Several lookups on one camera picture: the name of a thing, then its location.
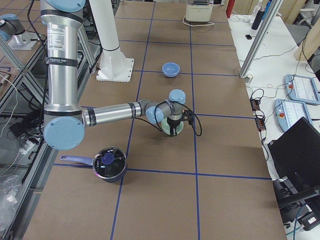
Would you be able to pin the white central pillar mount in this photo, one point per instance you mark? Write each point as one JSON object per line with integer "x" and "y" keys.
{"x": 114, "y": 65}

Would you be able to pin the dark blue saucepan with lid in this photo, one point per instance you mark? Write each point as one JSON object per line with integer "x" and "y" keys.
{"x": 109, "y": 164}

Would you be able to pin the blue teach pendant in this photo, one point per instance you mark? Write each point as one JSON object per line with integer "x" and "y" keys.
{"x": 288, "y": 112}
{"x": 302, "y": 88}

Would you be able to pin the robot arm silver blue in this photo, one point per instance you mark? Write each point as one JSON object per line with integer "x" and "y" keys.
{"x": 67, "y": 115}
{"x": 13, "y": 32}

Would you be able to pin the blue bowl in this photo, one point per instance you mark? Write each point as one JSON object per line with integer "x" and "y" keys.
{"x": 170, "y": 69}

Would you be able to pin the near blue teach pendant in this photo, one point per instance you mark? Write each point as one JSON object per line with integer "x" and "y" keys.
{"x": 288, "y": 112}

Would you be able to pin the small black square device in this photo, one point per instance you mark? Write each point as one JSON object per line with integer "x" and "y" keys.
{"x": 248, "y": 37}

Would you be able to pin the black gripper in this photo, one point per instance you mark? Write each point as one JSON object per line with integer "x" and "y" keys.
{"x": 173, "y": 123}

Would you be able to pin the cream chrome toaster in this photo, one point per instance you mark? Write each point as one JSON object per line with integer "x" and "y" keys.
{"x": 199, "y": 11}

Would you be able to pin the clear plastic bag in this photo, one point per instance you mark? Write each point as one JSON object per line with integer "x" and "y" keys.
{"x": 10, "y": 195}

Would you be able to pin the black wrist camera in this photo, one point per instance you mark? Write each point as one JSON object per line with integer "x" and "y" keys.
{"x": 188, "y": 115}

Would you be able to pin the small metal cylinder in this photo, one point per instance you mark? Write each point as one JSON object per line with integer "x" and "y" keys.
{"x": 249, "y": 78}

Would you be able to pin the black water bottle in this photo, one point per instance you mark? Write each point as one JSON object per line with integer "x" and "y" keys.
{"x": 258, "y": 18}

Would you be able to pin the green bowl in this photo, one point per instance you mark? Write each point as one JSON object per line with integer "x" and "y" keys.
{"x": 165, "y": 127}

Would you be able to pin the aluminium frame post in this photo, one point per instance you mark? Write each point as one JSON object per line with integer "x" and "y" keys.
{"x": 262, "y": 32}

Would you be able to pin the far blue teach pendant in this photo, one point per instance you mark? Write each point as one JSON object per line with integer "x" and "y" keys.
{"x": 302, "y": 88}

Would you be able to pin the black laptop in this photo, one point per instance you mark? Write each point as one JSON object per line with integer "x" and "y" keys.
{"x": 296, "y": 154}

